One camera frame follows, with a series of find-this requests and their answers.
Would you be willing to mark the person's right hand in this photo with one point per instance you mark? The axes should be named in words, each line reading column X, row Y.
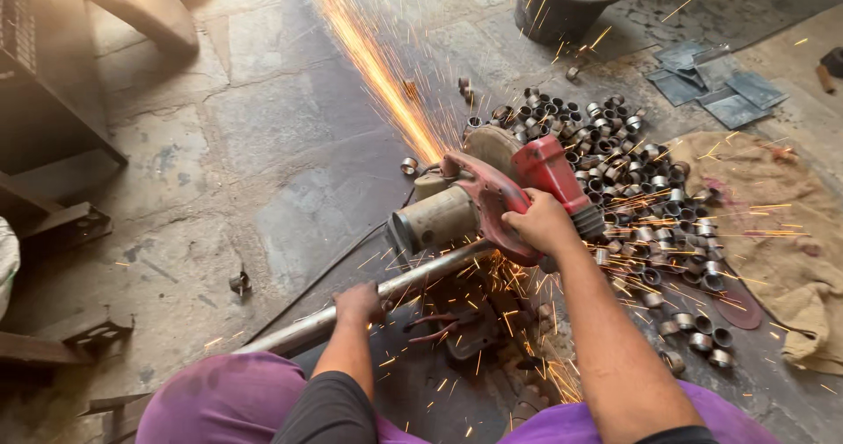
column 543, row 223

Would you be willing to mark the person's left hand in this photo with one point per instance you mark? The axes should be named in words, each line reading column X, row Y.
column 357, row 304

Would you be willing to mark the person's left fingers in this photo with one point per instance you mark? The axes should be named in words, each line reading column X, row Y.
column 378, row 304

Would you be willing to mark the person's right fingers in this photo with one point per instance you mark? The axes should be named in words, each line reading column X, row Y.
column 520, row 213

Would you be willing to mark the red metal chop saw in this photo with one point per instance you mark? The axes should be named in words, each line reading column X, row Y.
column 491, row 197

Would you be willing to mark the long grey metal pipe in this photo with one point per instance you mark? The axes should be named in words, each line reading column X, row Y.
column 421, row 274

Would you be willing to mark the pile of cut metal rings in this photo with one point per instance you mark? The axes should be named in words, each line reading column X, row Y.
column 632, row 187

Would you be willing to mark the black shirt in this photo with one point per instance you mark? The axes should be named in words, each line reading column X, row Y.
column 326, row 411

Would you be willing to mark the small bent metal scrap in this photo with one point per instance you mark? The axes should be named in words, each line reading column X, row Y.
column 240, row 283

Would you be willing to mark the purple trousers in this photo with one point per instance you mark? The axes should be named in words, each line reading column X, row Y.
column 224, row 398

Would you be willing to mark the black plastic bucket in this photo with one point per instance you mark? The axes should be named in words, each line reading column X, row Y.
column 553, row 12

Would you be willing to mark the heap of grey metal sheets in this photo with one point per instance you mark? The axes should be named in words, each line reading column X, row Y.
column 714, row 85

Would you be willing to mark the worn dark red cutting disc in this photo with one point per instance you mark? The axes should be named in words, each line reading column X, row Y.
column 741, row 309

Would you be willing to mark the brown burlap sack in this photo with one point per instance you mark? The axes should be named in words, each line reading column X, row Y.
column 784, row 233

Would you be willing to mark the white woven sack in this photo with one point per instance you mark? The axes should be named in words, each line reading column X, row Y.
column 6, row 266

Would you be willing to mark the slanted wooden beam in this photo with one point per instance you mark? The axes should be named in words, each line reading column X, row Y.
column 132, row 6

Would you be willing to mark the dark metal workbench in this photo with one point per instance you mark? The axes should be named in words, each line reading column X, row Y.
column 39, row 81

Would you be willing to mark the rusty metal frame piece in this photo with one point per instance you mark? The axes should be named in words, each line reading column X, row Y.
column 118, row 414

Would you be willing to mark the perforated metal bracket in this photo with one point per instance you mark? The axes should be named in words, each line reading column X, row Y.
column 69, row 223
column 92, row 333

